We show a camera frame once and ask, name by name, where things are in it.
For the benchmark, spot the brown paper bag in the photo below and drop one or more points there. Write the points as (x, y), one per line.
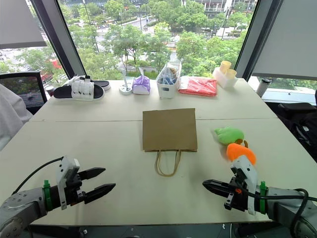
(169, 130)

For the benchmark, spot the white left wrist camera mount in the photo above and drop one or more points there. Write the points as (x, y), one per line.
(65, 168)

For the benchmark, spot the person in white clothing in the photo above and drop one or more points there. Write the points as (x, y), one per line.
(10, 116)

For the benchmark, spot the white cup holder box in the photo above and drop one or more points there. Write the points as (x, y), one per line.
(224, 79)

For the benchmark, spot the red paper cup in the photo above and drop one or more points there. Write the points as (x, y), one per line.
(50, 91)

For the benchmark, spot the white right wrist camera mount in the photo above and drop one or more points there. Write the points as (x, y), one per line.
(248, 171)

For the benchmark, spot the green right wrist clamp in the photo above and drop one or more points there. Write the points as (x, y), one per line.
(263, 198)

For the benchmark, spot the white plastic basket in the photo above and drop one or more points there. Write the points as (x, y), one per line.
(168, 89)

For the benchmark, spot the clear bags in basket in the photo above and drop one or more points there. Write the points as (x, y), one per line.
(169, 74)

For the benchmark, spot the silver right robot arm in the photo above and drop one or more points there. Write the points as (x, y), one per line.
(284, 205)

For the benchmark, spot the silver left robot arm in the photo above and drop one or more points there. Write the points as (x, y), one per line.
(17, 207)

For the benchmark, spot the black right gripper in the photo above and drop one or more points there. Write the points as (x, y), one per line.
(239, 196)

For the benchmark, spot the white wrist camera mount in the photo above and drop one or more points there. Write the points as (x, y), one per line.
(248, 171)
(65, 168)

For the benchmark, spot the white stand with round base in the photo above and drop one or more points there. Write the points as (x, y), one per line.
(125, 88)

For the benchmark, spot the white tumbler with black lid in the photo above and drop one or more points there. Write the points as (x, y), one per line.
(263, 86)

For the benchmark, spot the grey roller blind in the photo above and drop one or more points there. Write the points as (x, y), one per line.
(17, 22)
(289, 37)

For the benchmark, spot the green plush toy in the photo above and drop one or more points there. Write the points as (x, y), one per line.
(229, 135)

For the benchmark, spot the purple tissue pack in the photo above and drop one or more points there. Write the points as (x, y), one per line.
(141, 85)

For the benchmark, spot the black slipper with white sole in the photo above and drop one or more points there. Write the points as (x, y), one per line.
(102, 84)

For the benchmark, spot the black mesh office chair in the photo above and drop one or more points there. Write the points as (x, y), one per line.
(22, 86)

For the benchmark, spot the orange plush toy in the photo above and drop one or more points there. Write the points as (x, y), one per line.
(241, 152)

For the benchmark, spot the red cloth in plastic wrap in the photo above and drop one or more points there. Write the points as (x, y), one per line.
(198, 86)

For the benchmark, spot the green left wrist clamp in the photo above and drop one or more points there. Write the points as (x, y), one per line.
(47, 194)

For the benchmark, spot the green wrist clamp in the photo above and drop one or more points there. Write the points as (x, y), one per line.
(47, 194)
(263, 198)

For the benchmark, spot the pale yellow cup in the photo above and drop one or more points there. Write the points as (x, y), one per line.
(225, 65)
(232, 73)

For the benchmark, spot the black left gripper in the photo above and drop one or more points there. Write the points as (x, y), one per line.
(73, 188)

